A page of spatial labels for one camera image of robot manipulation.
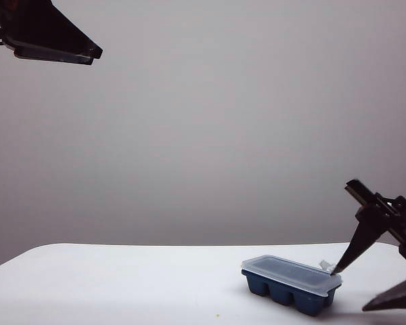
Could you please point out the translucent plastic tray lid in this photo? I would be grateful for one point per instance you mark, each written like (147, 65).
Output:
(284, 272)

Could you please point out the blue ice cube tray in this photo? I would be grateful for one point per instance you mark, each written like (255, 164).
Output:
(281, 294)

